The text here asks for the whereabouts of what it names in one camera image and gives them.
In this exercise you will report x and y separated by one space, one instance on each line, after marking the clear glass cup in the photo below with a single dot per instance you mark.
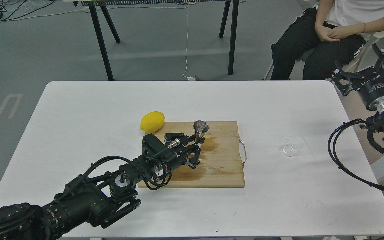
292 145

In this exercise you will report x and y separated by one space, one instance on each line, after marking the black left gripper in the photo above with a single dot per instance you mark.
160 158

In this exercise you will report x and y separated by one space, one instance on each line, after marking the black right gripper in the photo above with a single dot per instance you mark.
371 92

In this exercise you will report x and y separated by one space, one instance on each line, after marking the yellow lemon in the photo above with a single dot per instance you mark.
152 121

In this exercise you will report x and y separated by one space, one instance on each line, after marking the white chair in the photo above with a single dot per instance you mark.
353 66

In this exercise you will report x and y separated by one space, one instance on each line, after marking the wooden cutting board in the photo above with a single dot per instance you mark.
220 162

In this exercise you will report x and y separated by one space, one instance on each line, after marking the steel double jigger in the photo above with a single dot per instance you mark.
200 129

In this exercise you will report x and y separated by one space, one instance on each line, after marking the seated person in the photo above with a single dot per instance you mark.
335 29

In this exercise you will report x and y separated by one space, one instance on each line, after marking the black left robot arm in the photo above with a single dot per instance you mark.
105 193

